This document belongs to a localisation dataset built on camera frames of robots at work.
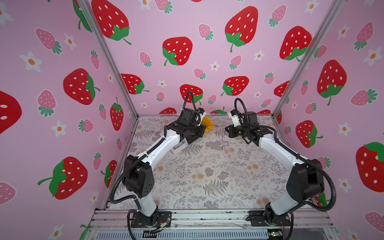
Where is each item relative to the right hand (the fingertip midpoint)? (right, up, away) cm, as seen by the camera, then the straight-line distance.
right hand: (225, 127), depth 87 cm
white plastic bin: (-30, -14, +11) cm, 35 cm away
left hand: (-13, 0, -3) cm, 13 cm away
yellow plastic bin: (-9, +3, +24) cm, 26 cm away
